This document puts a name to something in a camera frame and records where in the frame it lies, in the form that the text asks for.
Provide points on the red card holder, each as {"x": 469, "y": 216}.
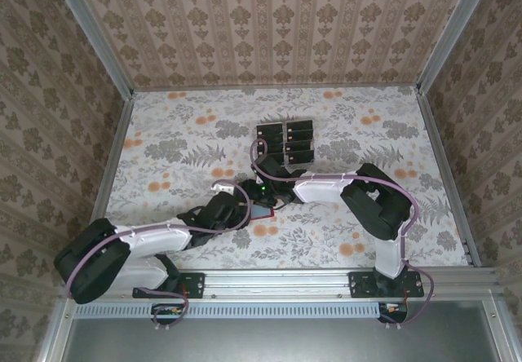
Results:
{"x": 261, "y": 213}

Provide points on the black battery tray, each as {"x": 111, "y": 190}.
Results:
{"x": 284, "y": 142}

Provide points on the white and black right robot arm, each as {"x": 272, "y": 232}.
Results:
{"x": 322, "y": 188}

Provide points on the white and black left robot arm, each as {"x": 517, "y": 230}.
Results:
{"x": 155, "y": 237}

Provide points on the floral patterned table cover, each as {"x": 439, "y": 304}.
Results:
{"x": 285, "y": 252}

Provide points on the black connector board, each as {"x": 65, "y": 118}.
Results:
{"x": 167, "y": 312}
{"x": 393, "y": 312}

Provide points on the grey metal panel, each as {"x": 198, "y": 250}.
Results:
{"x": 265, "y": 341}

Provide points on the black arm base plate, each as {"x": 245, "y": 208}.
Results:
{"x": 361, "y": 284}
{"x": 195, "y": 284}

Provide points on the wide aluminium mounting rail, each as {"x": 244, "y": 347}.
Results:
{"x": 277, "y": 282}

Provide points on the aluminium table edge rail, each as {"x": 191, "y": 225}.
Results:
{"x": 448, "y": 174}
{"x": 277, "y": 89}
{"x": 109, "y": 174}

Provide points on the aluminium panel frame bar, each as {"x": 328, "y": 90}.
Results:
{"x": 495, "y": 329}
{"x": 57, "y": 329}

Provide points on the aluminium corner post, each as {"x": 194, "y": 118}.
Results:
{"x": 95, "y": 32}
{"x": 450, "y": 32}

